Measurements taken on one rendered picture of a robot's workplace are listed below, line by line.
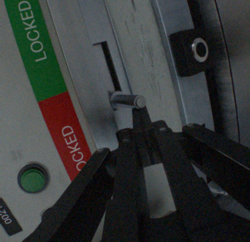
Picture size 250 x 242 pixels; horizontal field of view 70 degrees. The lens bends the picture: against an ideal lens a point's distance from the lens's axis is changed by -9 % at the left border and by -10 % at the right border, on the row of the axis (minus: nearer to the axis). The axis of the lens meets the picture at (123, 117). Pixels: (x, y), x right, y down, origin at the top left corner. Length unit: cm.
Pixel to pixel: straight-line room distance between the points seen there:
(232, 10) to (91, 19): 18
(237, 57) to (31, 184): 31
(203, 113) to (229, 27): 13
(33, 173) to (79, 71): 12
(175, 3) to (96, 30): 12
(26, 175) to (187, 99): 23
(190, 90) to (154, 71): 6
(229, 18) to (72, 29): 21
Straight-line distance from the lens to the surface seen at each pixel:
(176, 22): 29
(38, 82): 22
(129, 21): 26
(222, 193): 37
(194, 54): 27
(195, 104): 31
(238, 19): 30
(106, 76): 24
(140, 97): 19
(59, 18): 19
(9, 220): 26
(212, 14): 32
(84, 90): 18
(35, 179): 23
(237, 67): 31
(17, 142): 22
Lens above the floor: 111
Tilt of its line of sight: 23 degrees down
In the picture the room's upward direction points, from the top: 114 degrees counter-clockwise
